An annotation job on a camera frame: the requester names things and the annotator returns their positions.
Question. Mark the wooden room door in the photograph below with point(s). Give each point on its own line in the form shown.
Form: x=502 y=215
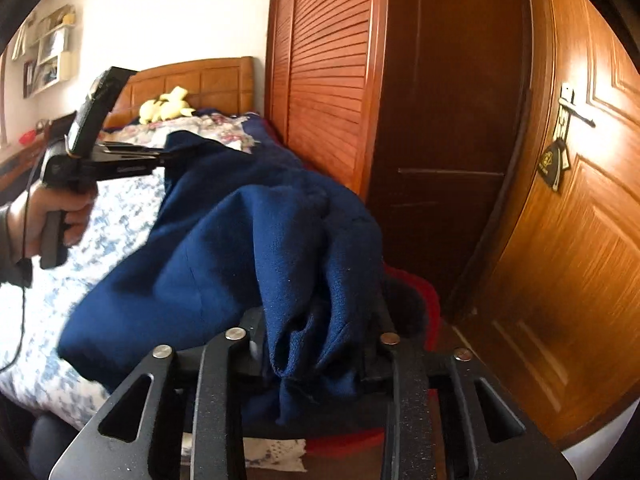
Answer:
x=554 y=313

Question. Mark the pink floral quilt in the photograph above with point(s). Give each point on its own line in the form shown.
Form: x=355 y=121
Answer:
x=223 y=129

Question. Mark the yellow plush toy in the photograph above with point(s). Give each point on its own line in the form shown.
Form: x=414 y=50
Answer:
x=167 y=106

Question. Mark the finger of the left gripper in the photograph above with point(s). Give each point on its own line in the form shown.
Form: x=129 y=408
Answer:
x=127 y=149
x=125 y=168

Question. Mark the long wooden desk cabinet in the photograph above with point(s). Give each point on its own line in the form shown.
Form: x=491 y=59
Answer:
x=15 y=170

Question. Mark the wooden louvered wardrobe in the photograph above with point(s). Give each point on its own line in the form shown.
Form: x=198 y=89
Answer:
x=416 y=106

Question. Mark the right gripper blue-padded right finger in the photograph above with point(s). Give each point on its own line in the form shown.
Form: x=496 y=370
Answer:
x=478 y=431

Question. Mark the white wall shelf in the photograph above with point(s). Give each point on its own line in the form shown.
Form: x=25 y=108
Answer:
x=45 y=50

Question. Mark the person's dark trouser leg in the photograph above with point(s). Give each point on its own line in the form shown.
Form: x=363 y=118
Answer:
x=50 y=438

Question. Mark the navy blue suit jacket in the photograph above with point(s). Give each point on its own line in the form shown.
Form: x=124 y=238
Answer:
x=236 y=232

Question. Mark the metal door handle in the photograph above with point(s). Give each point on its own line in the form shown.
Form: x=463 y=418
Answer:
x=567 y=100

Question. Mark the black tag on door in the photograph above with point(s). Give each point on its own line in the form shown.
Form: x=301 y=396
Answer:
x=554 y=159

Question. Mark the red storage bin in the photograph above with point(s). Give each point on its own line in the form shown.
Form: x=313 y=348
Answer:
x=405 y=393

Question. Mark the wooden bed headboard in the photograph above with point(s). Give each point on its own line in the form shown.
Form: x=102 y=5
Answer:
x=225 y=84

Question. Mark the dark wooden chair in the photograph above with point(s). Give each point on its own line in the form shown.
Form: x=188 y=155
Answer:
x=58 y=127

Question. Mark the blue floral bed sheet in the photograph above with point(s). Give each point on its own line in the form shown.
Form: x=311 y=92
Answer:
x=34 y=379

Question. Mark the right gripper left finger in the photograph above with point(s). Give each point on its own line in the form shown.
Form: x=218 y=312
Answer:
x=138 y=432

